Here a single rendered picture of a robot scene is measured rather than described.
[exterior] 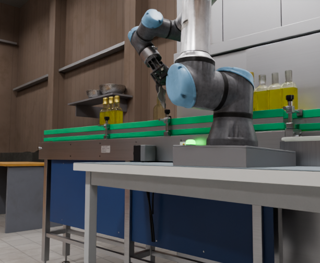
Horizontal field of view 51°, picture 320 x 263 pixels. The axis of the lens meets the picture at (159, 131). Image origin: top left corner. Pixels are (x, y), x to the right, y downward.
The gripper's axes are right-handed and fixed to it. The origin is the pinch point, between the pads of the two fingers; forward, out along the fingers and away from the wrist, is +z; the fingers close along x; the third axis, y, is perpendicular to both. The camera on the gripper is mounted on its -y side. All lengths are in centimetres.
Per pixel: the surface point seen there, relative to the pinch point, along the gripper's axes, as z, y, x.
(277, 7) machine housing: -18, -38, 58
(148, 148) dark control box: 4.9, -21.1, -29.9
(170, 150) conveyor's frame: 11.5, -22.6, -21.4
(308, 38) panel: 5, -29, 58
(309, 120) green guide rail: 35, -11, 36
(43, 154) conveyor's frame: -46, -66, -114
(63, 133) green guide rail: -46, -60, -88
